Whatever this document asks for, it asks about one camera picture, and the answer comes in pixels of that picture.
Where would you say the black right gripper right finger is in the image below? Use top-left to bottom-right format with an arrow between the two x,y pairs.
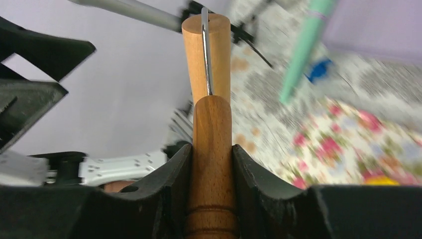
232,145 -> 422,239

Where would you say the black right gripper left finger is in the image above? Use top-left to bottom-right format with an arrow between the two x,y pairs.
0,144 -> 192,239

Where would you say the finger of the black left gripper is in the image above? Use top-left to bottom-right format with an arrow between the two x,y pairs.
0,18 -> 96,82
0,64 -> 68,153

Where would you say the wooden dough roller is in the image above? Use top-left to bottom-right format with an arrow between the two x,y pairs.
182,7 -> 240,239

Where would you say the floral rectangular tray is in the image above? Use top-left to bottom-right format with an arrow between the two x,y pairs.
276,98 -> 422,189

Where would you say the yellow dough piece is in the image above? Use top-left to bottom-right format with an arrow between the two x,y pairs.
364,175 -> 400,185

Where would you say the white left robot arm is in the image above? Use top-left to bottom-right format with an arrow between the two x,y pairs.
0,18 -> 192,186

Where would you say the floral tablecloth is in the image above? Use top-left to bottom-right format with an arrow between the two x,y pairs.
229,0 -> 422,175

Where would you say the black mini tripod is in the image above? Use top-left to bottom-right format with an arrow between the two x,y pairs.
180,0 -> 275,68

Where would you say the purple plastic tray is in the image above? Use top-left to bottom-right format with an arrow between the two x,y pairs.
322,0 -> 422,64

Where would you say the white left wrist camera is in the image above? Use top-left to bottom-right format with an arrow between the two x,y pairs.
0,151 -> 49,187

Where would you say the teal handled tool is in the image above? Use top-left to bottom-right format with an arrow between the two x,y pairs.
280,0 -> 336,104

